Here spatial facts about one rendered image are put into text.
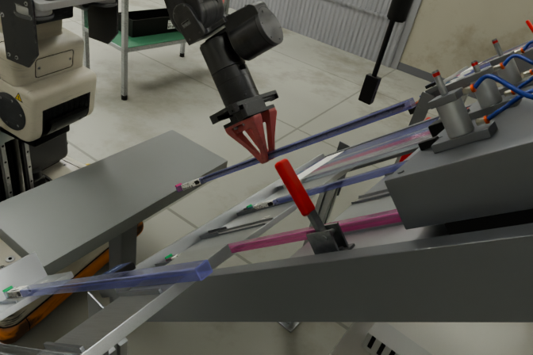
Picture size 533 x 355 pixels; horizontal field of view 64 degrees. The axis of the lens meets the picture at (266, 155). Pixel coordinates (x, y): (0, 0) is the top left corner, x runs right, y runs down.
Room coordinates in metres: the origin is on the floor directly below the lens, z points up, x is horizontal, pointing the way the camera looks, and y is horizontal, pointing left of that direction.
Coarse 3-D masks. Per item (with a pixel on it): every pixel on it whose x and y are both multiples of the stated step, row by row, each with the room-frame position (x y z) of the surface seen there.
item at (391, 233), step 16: (368, 192) 0.51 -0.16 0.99; (384, 192) 0.48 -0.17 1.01; (352, 208) 0.46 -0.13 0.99; (368, 208) 0.43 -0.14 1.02; (384, 208) 0.41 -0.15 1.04; (400, 224) 0.34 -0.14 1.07; (352, 240) 0.34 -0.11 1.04; (368, 240) 0.33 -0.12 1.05; (384, 240) 0.32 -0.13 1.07; (400, 240) 0.30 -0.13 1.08
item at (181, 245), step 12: (300, 168) 0.94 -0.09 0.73; (264, 192) 0.81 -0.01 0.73; (240, 204) 0.74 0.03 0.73; (252, 204) 0.76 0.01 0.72; (228, 216) 0.70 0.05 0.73; (204, 228) 0.64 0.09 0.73; (216, 228) 0.66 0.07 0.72; (180, 240) 0.59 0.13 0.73; (192, 240) 0.61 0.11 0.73; (168, 252) 0.56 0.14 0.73; (180, 252) 0.58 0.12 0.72; (144, 264) 0.52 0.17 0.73
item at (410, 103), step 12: (384, 108) 0.50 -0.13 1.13; (396, 108) 0.48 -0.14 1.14; (408, 108) 0.47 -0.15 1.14; (360, 120) 0.50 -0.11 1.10; (372, 120) 0.49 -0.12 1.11; (324, 132) 0.52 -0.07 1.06; (336, 132) 0.51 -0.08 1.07; (288, 144) 0.55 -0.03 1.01; (300, 144) 0.54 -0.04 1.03; (276, 156) 0.55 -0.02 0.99; (228, 168) 0.60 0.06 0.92; (240, 168) 0.59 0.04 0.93; (204, 180) 0.63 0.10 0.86
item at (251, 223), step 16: (336, 176) 0.75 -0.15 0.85; (288, 192) 0.77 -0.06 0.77; (272, 208) 0.66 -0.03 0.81; (288, 208) 0.61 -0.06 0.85; (240, 224) 0.62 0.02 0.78; (256, 224) 0.57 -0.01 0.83; (272, 224) 0.56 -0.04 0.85; (208, 240) 0.59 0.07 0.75; (224, 240) 0.54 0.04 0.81; (240, 240) 0.51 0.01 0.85
